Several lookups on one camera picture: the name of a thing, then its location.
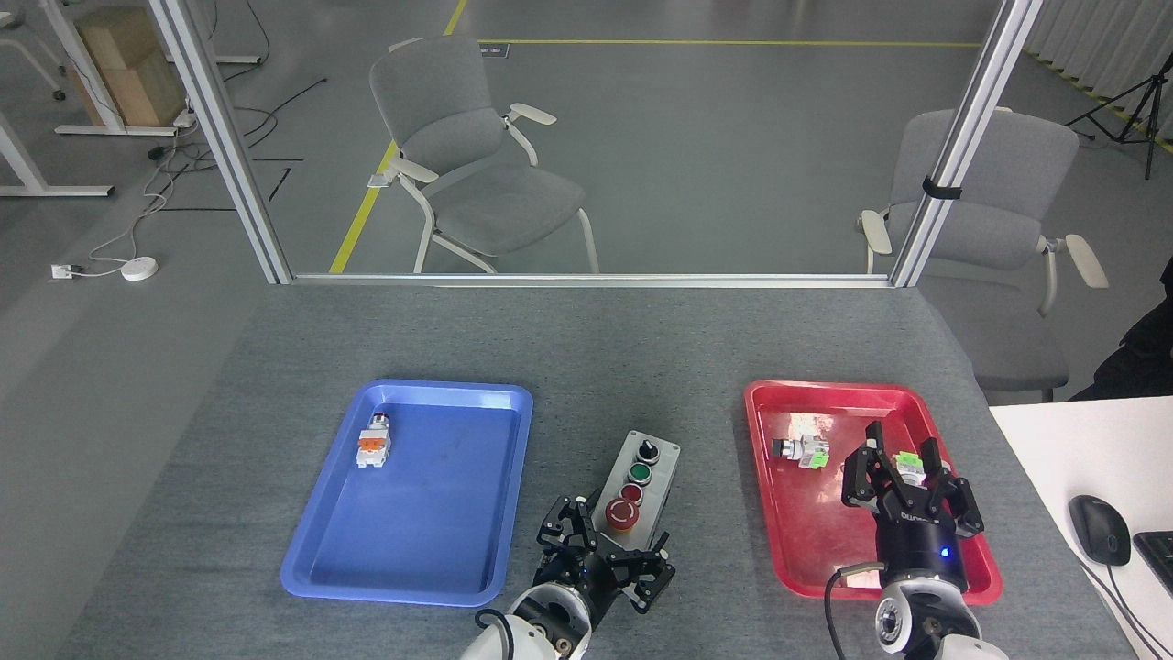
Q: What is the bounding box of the black mouse cable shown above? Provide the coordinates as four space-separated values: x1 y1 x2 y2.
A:
1074 548 1173 660

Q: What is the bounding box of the silver frame rail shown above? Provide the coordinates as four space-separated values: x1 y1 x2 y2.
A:
288 271 895 291

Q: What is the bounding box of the white stand leg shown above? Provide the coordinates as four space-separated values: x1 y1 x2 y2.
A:
37 0 181 138
0 110 116 199

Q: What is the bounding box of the grey chair with curved back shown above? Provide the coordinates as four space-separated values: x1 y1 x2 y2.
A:
367 35 602 275

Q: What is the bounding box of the orange and white push switch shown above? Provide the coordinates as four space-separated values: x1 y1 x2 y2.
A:
356 412 394 470

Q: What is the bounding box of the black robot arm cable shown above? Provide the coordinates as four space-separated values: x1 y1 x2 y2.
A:
822 560 886 660

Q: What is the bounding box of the silver frame post with clip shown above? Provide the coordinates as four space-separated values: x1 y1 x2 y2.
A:
888 0 1047 289

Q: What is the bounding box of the grey chair with wide back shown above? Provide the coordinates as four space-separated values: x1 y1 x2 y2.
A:
857 107 1110 404

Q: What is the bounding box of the black computer mouse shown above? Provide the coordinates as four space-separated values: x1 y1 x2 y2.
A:
1068 493 1133 567

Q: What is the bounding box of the black-headed white switch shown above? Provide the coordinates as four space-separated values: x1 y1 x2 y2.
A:
771 433 832 471

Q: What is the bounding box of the black floor cable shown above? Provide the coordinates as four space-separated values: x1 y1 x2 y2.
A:
147 0 329 214

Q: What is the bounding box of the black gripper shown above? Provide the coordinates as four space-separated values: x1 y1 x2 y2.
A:
841 420 984 589
535 495 678 630

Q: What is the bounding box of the white floor cable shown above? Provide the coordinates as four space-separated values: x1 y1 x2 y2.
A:
71 119 195 276

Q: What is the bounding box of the person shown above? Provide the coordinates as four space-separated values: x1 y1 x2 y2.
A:
1067 259 1173 402

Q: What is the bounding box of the red plastic tray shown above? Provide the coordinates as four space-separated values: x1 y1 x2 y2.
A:
743 379 1003 607

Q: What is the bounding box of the black keyboard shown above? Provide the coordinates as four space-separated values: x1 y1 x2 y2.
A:
1133 530 1173 598

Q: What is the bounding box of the black tripod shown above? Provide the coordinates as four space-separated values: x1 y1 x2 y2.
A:
1064 50 1173 182

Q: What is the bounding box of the white desk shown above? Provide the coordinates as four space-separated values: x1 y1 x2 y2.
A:
988 395 1173 660

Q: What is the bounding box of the white curtain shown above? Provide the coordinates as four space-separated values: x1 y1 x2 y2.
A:
1025 0 1173 104

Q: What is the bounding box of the grey three-button control box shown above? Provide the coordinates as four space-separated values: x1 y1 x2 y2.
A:
591 429 682 553

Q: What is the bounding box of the blue plastic tray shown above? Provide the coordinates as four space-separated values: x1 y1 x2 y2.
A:
280 379 534 609

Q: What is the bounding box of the cardboard box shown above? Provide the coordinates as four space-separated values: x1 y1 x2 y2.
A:
68 6 190 128

